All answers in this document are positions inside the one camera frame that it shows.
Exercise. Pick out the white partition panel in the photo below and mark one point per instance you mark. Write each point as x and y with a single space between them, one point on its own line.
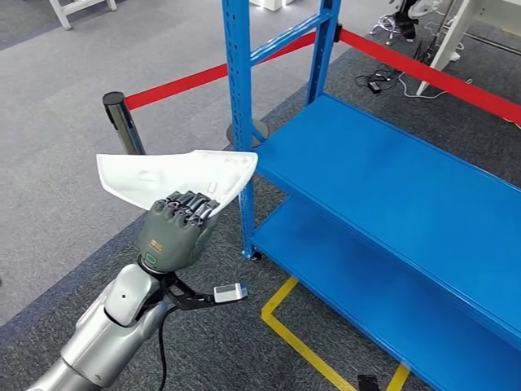
448 43

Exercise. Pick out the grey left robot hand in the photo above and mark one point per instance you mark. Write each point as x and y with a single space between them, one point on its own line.
175 237

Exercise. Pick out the chrome chair base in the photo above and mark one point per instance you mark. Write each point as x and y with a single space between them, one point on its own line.
384 24

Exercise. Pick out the red barrier belt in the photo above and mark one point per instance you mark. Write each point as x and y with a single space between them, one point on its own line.
427 73
183 83

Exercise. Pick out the black power adapter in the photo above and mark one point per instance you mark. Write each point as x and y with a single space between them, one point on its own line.
374 87

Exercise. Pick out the white curved plastic part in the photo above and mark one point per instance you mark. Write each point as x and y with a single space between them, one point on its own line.
163 172

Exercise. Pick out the round base pole stand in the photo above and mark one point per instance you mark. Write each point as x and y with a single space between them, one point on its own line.
260 132

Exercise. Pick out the white table frame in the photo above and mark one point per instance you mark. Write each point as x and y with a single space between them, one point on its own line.
61 13

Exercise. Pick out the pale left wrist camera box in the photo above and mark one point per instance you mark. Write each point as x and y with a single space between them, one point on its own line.
230 293

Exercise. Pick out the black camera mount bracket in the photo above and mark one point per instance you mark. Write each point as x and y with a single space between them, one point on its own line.
191 299

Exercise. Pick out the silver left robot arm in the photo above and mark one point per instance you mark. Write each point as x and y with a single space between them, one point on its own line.
102 334

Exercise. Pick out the blue metal shelf rack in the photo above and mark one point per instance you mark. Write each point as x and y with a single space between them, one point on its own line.
387 178

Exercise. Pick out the black floor equipment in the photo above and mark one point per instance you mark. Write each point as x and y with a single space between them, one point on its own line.
405 24

